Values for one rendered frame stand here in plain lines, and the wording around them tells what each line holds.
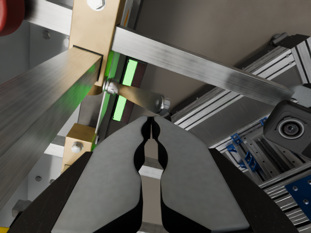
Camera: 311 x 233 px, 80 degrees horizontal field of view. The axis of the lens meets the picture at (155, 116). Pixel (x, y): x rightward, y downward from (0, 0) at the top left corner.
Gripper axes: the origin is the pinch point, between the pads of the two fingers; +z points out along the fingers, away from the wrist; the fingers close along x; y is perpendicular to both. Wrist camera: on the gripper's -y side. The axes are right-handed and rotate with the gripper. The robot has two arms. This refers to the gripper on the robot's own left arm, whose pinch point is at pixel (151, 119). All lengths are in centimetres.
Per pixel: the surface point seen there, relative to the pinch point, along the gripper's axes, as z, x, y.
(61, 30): 14.8, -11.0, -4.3
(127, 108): 30.7, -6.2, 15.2
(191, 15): 101, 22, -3
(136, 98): 4.1, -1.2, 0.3
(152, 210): 101, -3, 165
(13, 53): 32.7, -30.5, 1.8
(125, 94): 7.6, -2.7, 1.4
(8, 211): 28, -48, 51
